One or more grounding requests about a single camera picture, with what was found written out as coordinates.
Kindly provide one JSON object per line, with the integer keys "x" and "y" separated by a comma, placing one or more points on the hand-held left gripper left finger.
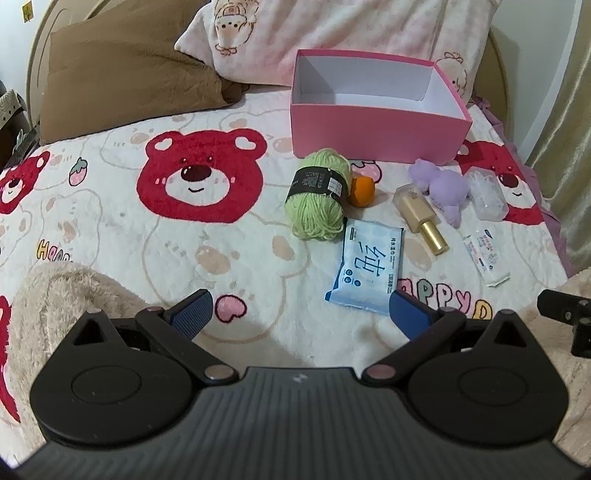
{"x": 191, "y": 314}

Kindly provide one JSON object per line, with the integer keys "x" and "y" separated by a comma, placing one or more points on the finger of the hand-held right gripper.
{"x": 558, "y": 305}

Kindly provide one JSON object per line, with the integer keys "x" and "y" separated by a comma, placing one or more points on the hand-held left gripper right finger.
{"x": 411, "y": 314}

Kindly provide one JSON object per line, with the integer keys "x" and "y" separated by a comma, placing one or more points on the blue wet wipes pack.
{"x": 364, "y": 267}

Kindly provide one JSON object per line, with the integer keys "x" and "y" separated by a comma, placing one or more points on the small white sachet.
{"x": 487, "y": 258}

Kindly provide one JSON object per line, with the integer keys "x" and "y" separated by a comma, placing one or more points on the gold capped cosmetic bottle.
{"x": 415, "y": 207}

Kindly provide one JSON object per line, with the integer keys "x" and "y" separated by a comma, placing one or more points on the clear plastic case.
{"x": 487, "y": 198}

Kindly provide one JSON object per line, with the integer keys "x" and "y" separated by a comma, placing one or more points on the small orange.
{"x": 362, "y": 191}

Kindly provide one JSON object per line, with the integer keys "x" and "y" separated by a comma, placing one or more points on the purple plush toy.
{"x": 445, "y": 187}

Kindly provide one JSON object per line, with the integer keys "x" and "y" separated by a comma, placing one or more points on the green yarn ball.
{"x": 314, "y": 212}

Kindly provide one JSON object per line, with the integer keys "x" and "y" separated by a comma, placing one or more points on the pink cardboard box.
{"x": 369, "y": 134}

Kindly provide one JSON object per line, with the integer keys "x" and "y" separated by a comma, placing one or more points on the beige curtain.
{"x": 563, "y": 138}

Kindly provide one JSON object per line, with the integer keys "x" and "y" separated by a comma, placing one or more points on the brown pillow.
{"x": 129, "y": 78}

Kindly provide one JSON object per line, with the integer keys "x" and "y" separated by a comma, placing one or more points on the beige patterned cloth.
{"x": 10, "y": 104}

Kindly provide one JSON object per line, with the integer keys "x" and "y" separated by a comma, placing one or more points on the pink cartoon printed pillow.
{"x": 351, "y": 27}

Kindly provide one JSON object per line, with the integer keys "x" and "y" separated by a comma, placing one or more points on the beige round headboard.
{"x": 39, "y": 55}

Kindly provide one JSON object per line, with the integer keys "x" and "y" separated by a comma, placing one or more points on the yellow wall sticker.
{"x": 26, "y": 9}

